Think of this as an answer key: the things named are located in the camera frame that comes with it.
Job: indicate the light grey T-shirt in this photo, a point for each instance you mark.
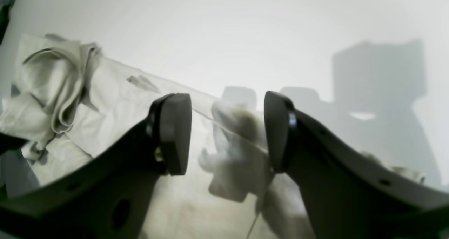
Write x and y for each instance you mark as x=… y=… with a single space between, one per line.
x=72 y=103

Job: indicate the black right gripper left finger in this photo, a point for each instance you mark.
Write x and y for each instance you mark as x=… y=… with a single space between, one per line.
x=109 y=197

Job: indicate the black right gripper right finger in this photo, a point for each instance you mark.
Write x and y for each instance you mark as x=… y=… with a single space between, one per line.
x=346 y=195

